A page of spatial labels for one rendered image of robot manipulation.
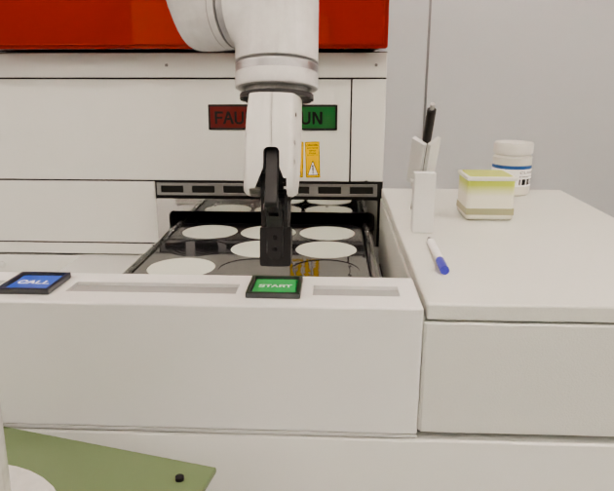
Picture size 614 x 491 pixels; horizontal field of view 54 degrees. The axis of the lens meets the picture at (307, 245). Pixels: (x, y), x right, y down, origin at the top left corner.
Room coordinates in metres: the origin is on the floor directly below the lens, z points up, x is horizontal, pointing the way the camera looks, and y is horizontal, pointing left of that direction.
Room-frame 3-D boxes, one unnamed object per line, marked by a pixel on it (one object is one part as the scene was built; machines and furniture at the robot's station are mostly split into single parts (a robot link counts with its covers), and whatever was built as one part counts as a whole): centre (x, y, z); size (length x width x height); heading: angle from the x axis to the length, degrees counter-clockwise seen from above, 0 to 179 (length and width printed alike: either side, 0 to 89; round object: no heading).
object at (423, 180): (0.85, -0.16, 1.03); 0.06 x 0.04 x 0.13; 177
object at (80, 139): (1.20, 0.26, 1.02); 0.82 x 0.03 x 0.40; 87
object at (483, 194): (0.93, -0.28, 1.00); 0.07 x 0.07 x 0.07; 88
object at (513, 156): (1.12, -0.38, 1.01); 0.07 x 0.07 x 0.10
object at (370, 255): (0.96, -0.10, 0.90); 0.37 x 0.01 x 0.01; 177
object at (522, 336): (0.85, -0.31, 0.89); 0.62 x 0.35 x 0.14; 177
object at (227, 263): (0.97, 0.08, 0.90); 0.34 x 0.34 x 0.01; 87
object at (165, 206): (1.18, 0.08, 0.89); 0.44 x 0.02 x 0.10; 87
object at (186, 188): (1.18, 0.08, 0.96); 0.44 x 0.01 x 0.02; 87
